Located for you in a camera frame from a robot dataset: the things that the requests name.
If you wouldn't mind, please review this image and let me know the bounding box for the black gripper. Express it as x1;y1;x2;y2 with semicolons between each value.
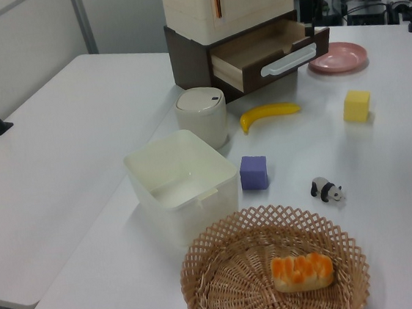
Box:
296;0;328;40

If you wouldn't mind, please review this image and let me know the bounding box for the black and white panda toy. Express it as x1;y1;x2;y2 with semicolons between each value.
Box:
308;174;347;206

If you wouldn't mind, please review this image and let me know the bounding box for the yellow toy banana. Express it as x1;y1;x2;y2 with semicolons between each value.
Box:
237;100;304;136

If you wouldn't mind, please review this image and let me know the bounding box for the orange glazed toy bread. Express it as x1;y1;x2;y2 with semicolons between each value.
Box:
269;250;336;296

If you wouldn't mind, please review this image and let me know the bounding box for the pink plastic plate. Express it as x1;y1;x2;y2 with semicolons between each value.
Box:
305;38;370;76

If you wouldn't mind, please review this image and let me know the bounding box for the black electronics box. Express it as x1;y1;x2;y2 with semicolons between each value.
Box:
345;1;389;29

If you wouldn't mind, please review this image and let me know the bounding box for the yellow foam cube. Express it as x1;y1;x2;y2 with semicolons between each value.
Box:
339;88;374;124

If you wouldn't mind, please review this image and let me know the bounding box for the dark brown wooden cabinet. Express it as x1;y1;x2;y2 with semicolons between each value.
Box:
162;9;308;109

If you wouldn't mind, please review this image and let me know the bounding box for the cream mini trash can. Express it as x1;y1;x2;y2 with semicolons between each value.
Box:
172;84;232;153

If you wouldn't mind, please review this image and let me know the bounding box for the purple foam cube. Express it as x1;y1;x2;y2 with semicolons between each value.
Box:
238;153;271;192

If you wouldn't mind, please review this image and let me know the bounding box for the white plastic bin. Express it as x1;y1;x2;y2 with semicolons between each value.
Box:
120;123;246;254

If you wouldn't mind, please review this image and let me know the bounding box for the woven wicker basket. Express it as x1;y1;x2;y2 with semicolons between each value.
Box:
172;195;375;309

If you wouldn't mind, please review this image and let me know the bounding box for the wooden drawer with white handle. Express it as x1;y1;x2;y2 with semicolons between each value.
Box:
207;14;336;99

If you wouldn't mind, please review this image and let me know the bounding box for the grey metal partition post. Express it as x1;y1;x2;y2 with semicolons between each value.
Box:
70;0;100;57

